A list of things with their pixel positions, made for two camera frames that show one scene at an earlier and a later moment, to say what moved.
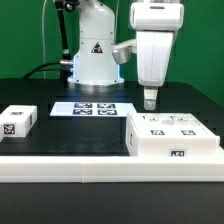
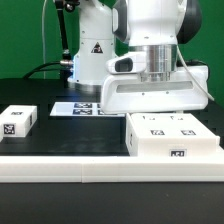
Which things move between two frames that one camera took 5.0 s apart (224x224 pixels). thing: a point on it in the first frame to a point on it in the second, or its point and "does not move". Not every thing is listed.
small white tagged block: x=152 y=125 does not move
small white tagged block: x=186 y=125 does not move
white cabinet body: x=168 y=134 does not move
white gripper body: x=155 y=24 to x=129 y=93
